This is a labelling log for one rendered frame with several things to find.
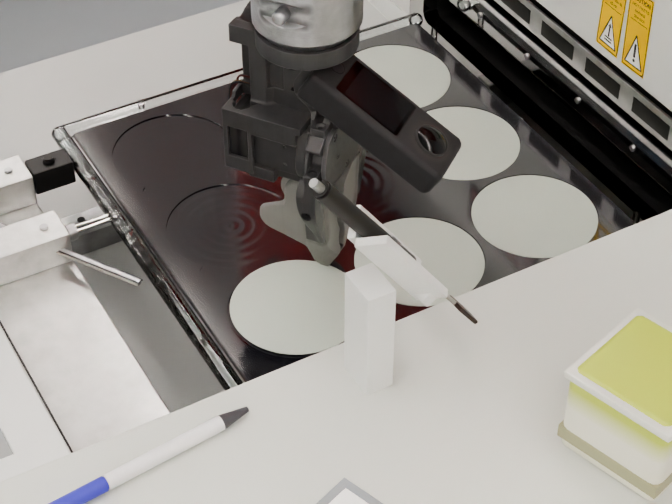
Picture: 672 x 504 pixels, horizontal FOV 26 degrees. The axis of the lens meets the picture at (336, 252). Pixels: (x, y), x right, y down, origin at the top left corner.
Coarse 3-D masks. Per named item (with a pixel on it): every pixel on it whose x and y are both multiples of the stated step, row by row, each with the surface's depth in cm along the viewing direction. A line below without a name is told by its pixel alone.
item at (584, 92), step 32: (416, 0) 142; (480, 0) 131; (448, 32) 140; (512, 32) 128; (480, 64) 136; (544, 64) 125; (512, 96) 132; (576, 96) 122; (544, 128) 129; (608, 128) 120; (640, 128) 117; (576, 160) 126; (640, 160) 117; (608, 192) 123
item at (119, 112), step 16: (416, 16) 137; (368, 32) 135; (384, 32) 135; (208, 80) 129; (224, 80) 129; (160, 96) 127; (176, 96) 128; (112, 112) 125; (128, 112) 126; (64, 128) 124; (80, 128) 124
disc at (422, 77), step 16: (368, 48) 133; (384, 48) 133; (400, 48) 133; (416, 48) 133; (368, 64) 131; (384, 64) 131; (400, 64) 131; (416, 64) 131; (432, 64) 131; (400, 80) 129; (416, 80) 129; (432, 80) 129; (448, 80) 129; (416, 96) 128; (432, 96) 128
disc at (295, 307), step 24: (288, 264) 112; (312, 264) 112; (240, 288) 110; (264, 288) 110; (288, 288) 110; (312, 288) 110; (336, 288) 110; (240, 312) 108; (264, 312) 108; (288, 312) 108; (312, 312) 108; (336, 312) 108; (264, 336) 106; (288, 336) 106; (312, 336) 106; (336, 336) 106
